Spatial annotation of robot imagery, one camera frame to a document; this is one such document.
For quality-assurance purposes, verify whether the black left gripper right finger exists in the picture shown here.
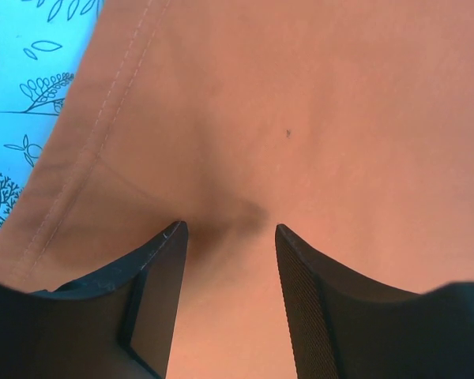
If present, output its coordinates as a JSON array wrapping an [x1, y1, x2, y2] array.
[[275, 224, 474, 378]]

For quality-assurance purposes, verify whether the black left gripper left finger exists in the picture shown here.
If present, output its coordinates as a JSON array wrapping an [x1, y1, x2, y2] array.
[[0, 221, 188, 378]]

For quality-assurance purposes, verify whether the orange t shirt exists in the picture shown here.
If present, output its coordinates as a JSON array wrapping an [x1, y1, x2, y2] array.
[[0, 1, 474, 378]]

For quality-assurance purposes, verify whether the floral patterned table mat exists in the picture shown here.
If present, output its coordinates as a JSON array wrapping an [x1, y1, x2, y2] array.
[[0, 0, 104, 228]]

